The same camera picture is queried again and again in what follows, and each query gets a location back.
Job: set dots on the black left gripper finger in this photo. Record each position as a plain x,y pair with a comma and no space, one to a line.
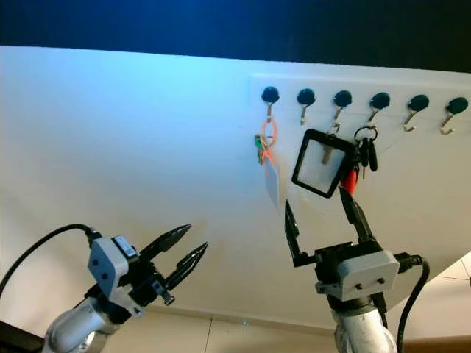
188,263
165,239

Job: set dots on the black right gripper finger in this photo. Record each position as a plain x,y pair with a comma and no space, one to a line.
295,232
357,217

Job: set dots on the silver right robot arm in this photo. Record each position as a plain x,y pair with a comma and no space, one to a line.
364,331

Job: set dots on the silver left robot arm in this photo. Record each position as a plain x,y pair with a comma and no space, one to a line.
70,331

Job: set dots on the red key fob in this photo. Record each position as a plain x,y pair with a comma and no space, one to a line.
349,181

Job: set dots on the white key tag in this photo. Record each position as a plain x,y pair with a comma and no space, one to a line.
272,187

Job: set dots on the black framed card holder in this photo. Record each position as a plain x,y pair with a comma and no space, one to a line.
298,165

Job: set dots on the green key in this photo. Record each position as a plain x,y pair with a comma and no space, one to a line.
260,144

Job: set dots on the orange key loop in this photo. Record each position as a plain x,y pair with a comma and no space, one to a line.
262,134

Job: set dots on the dark round metal hook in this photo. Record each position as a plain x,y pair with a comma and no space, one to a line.
306,96
270,94
380,101
342,98
418,103
456,105

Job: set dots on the dark furniture edge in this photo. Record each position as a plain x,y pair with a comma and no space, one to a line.
13,340

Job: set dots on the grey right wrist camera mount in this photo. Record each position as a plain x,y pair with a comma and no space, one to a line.
368,273

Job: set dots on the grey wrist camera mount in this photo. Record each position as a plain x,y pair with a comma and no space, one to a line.
109,265
368,273

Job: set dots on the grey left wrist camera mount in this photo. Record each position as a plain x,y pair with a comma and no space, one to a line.
109,265

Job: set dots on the white wall hook rail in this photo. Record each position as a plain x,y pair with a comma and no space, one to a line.
287,84

